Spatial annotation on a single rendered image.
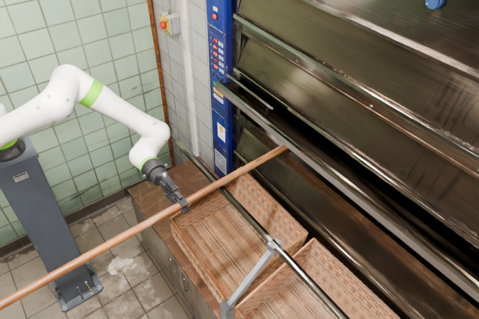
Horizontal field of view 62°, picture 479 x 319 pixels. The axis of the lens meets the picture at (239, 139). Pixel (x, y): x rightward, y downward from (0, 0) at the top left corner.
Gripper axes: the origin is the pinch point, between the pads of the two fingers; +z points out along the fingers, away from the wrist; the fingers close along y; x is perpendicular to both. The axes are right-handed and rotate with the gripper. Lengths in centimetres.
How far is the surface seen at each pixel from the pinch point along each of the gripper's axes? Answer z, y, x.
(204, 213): -29, 56, -27
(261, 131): -16, 1, -55
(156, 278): -47, 119, 3
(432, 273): 79, 2, -53
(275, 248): 37.3, 2.2, -16.9
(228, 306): 35.8, 23.9, 3.8
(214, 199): -29, 49, -34
